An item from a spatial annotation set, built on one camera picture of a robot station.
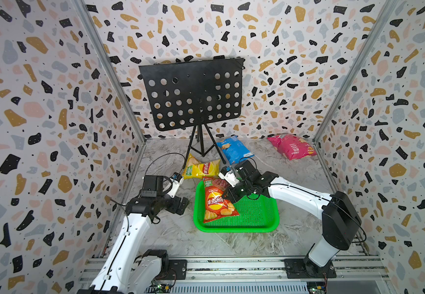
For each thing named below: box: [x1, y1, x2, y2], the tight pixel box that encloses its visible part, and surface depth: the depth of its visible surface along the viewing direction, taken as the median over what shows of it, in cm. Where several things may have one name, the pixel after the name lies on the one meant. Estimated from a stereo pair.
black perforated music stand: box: [139, 58, 245, 169], surface depth 76 cm
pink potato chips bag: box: [267, 134, 318, 161], surface depth 108 cm
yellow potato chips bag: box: [182, 153, 221, 180], surface depth 99 cm
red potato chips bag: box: [202, 176, 240, 223], surface depth 83 cm
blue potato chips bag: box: [216, 135, 255, 165], surface depth 111 cm
